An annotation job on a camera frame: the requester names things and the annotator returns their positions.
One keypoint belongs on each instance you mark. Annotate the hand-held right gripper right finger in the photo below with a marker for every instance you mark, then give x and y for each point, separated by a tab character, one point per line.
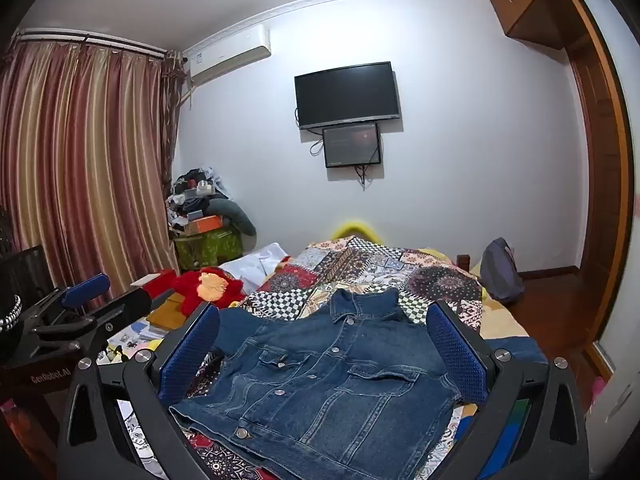
455	350

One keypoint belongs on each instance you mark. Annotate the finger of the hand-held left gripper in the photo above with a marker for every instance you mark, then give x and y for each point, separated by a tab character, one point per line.
125	307
85	290

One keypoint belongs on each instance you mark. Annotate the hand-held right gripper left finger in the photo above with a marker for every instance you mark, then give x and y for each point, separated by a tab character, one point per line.
192	355

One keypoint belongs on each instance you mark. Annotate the blue denim jacket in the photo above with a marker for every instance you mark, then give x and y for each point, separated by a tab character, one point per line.
325	385

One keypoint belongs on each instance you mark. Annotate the printed papers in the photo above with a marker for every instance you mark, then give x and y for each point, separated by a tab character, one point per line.
135	335

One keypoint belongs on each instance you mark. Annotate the red yellow plush toy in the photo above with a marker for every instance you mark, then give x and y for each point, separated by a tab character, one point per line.
185	290

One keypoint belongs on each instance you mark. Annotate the wooden bedpost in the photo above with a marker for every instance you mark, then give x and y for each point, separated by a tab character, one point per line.
464	261

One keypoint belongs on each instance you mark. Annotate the grey backpack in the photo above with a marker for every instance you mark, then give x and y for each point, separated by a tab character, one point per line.
500	270

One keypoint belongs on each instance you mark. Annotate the green patterned cloth box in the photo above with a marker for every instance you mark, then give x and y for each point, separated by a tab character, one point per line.
210	250

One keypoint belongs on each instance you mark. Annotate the white cloth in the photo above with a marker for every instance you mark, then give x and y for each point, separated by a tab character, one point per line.
255	265

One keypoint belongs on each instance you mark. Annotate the orange box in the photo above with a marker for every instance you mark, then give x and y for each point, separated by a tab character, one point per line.
202	225

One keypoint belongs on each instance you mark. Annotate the patchwork printed blanket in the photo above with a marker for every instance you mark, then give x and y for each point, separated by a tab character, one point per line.
360	265

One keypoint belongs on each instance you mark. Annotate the striped red gold curtain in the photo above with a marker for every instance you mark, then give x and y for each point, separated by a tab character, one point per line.
90	160

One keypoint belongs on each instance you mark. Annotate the pile of clutter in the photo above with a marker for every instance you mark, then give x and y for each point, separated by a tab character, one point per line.
192	190

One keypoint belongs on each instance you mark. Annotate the yellow curved headboard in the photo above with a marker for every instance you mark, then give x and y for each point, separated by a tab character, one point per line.
356	224

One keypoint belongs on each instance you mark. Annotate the curtain rod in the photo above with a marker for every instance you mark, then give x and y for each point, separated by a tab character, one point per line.
90	40

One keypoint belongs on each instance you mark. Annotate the white air conditioner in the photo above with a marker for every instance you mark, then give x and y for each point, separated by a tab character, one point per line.
225	55

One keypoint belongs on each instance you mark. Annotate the wooden door frame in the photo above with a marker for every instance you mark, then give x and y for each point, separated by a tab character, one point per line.
605	210

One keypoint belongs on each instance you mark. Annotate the small black wall monitor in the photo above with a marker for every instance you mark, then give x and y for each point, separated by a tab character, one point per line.
350	145

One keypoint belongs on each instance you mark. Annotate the black wall television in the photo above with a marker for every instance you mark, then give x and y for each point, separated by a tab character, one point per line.
345	92

